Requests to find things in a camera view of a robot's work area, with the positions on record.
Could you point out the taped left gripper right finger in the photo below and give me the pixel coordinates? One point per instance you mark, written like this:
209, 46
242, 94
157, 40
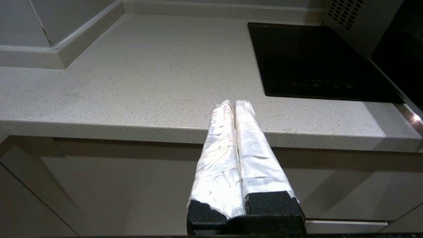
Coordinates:
257, 158

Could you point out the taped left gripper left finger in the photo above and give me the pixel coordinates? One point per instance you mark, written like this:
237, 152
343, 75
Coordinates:
218, 158

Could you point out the microwave door with dark glass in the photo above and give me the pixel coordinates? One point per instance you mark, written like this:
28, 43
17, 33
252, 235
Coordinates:
403, 49

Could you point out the beige cabinet door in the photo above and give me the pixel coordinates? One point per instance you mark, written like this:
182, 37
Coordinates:
138, 191
347, 227

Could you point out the black induction cooktop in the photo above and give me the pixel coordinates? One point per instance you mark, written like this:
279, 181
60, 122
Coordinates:
307, 59

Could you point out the beige angled cabinet panel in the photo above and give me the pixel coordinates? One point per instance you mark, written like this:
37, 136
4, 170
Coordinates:
33, 198

